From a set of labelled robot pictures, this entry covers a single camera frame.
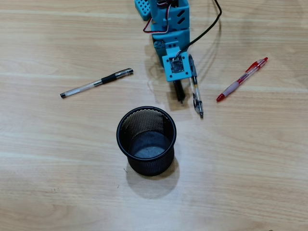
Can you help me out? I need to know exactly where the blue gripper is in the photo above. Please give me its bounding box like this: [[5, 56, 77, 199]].
[[151, 28, 191, 69]]

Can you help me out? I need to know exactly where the black retractable pen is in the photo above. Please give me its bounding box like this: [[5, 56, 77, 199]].
[[172, 80, 186, 104]]

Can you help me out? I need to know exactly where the grey grip clear pen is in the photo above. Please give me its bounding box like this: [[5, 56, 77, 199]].
[[188, 54, 204, 119]]

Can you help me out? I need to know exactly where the capped clear gel pen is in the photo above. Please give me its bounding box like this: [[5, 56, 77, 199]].
[[60, 68, 134, 99]]

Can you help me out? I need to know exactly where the red retractable pen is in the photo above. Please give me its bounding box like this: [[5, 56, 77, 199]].
[[216, 57, 269, 103]]

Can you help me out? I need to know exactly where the black mesh pen holder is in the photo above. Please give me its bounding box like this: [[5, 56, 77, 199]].
[[116, 106, 178, 177]]

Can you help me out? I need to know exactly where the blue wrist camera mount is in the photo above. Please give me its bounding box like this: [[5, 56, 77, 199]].
[[162, 47, 191, 83]]

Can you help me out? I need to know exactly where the red white servo wire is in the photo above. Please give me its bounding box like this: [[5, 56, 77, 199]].
[[143, 0, 174, 34]]

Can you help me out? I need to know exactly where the black camera cable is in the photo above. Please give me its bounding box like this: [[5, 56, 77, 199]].
[[175, 0, 222, 60]]

